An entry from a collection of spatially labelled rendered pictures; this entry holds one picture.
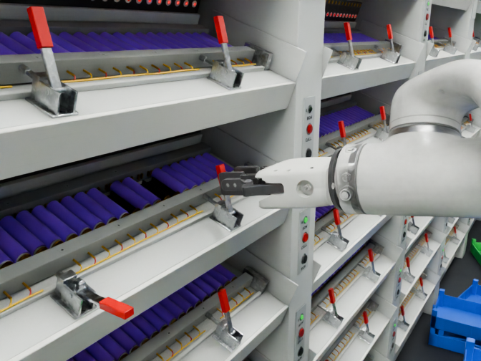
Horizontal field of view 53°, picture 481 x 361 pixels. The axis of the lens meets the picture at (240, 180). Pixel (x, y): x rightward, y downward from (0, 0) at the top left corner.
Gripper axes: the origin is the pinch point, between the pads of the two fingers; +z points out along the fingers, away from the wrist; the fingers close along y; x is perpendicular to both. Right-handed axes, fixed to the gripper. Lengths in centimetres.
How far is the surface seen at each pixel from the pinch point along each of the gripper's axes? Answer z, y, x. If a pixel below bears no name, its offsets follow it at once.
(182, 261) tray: 1.7, -12.3, -7.4
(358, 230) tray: 6, 55, -26
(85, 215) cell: 10.9, -18.1, 0.0
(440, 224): 11, 156, -56
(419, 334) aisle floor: 18, 139, -100
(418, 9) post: -4, 85, 26
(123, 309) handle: -4.1, -27.1, -5.9
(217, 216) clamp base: 4.2, -1.0, -5.1
